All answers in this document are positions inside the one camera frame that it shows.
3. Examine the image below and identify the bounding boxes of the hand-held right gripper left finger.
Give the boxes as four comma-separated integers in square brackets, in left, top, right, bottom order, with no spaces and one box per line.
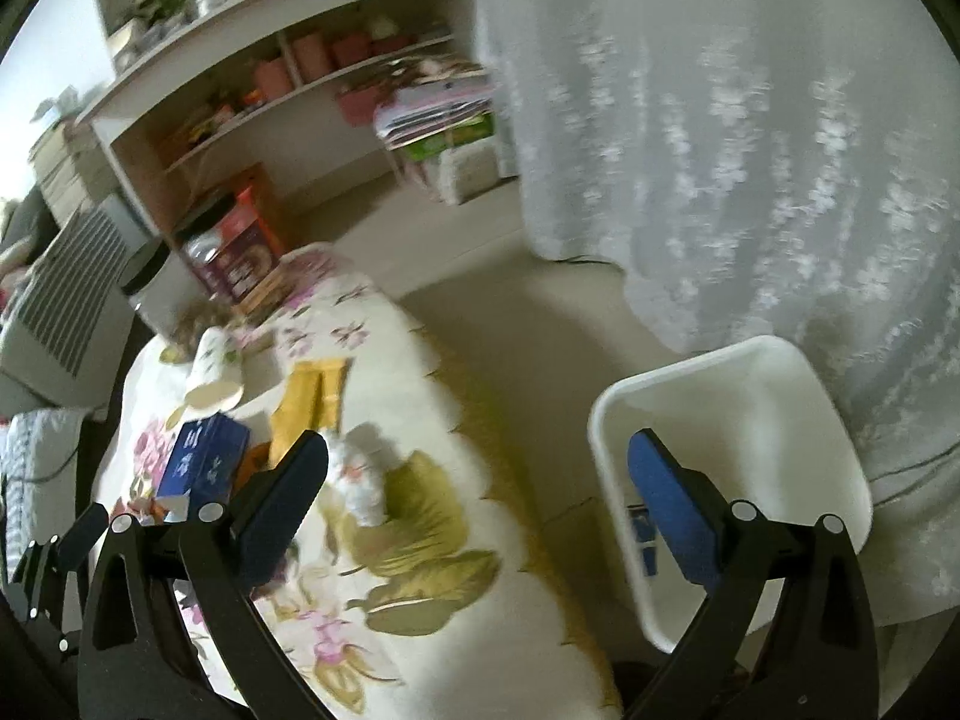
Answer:
[79,429,338,720]

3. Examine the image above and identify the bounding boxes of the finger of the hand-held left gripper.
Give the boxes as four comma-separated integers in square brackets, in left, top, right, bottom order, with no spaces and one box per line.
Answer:
[56,502,110,572]

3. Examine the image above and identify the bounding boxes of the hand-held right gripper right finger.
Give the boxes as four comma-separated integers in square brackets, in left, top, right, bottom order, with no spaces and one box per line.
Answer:
[622,429,880,720]

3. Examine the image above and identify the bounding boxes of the orange snack item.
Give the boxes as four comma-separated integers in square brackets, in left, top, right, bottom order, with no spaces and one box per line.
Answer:
[237,441,280,494]

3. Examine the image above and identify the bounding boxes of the white packet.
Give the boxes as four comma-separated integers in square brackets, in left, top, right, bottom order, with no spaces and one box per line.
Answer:
[325,424,407,527]

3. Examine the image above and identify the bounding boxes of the blue cardboard box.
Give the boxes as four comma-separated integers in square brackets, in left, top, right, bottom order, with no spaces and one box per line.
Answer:
[156,412,253,520]

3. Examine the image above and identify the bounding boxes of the white plastic bin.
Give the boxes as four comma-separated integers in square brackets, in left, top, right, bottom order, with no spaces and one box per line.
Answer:
[588,335,875,655]

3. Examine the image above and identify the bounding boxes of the white quilted cushion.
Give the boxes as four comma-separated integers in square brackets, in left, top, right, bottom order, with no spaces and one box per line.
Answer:
[0,405,89,572]

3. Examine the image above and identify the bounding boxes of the yellow foil packet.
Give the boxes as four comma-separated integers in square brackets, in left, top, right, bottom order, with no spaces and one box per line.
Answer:
[268,360,350,467]

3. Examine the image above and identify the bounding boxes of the floral paper cup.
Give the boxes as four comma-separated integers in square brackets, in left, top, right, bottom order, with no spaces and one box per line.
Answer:
[183,326,246,410]

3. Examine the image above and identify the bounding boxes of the brown flat packet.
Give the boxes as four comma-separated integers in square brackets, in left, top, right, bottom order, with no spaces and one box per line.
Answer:
[236,262,301,323]

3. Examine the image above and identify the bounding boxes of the clear jar with black lid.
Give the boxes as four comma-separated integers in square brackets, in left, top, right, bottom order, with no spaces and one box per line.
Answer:
[120,238,203,340]

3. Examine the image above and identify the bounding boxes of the purple label jar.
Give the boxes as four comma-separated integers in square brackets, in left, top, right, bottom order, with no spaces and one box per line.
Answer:
[175,195,287,310]

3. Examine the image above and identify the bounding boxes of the orange cardboard box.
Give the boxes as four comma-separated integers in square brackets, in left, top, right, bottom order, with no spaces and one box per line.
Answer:
[225,163,290,256]

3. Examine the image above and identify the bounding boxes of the white lace curtain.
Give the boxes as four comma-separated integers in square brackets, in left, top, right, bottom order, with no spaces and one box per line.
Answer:
[461,0,960,627]

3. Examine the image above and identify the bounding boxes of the stack of books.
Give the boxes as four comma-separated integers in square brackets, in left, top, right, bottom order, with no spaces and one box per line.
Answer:
[28,118,115,216]

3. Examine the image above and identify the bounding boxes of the white fluffy bag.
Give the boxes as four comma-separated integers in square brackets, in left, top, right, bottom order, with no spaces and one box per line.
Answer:
[438,142,505,205]

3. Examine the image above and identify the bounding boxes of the pink basket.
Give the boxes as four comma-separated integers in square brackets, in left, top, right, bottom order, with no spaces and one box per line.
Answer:
[337,82,398,128]

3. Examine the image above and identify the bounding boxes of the stack of folded cloths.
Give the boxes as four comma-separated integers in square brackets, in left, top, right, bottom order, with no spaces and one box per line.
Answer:
[373,79,496,149]

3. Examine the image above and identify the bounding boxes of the short pink canister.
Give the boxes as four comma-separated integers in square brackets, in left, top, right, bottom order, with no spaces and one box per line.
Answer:
[251,56,294,104]

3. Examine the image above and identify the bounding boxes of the tall pink canister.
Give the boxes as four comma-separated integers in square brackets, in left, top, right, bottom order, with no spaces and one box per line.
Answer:
[291,32,335,83]

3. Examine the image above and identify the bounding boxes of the pink flower pot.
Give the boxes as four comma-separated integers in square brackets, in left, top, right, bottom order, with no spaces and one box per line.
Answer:
[330,34,372,70]

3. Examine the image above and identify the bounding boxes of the small potted plant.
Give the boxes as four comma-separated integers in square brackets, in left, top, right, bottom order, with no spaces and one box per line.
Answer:
[129,0,197,29]

